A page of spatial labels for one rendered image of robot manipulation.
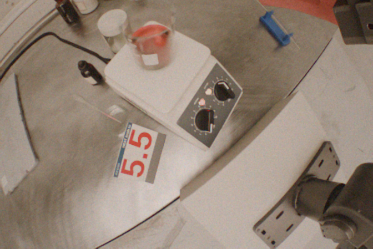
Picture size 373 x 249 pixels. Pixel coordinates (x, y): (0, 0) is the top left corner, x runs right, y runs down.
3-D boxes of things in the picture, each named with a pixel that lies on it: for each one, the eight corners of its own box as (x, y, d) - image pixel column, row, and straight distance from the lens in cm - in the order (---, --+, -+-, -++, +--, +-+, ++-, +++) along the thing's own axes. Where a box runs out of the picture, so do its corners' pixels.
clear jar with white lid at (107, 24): (136, 32, 40) (129, 6, 35) (134, 52, 36) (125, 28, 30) (111, 35, 42) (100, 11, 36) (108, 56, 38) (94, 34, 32)
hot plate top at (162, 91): (212, 53, 26) (213, 50, 25) (167, 117, 22) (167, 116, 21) (150, 22, 30) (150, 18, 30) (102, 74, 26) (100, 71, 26)
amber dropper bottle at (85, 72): (95, 69, 38) (80, 52, 33) (104, 76, 36) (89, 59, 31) (86, 80, 38) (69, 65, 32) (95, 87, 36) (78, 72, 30)
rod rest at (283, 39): (289, 43, 49) (296, 35, 47) (282, 46, 46) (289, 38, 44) (266, 16, 51) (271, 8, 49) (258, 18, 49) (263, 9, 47)
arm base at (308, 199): (277, 256, 22) (296, 273, 28) (361, 135, 29) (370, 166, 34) (250, 228, 27) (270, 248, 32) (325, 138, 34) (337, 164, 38)
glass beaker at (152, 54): (186, 56, 25) (190, 13, 18) (152, 85, 23) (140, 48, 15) (154, 31, 28) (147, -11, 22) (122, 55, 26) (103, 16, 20)
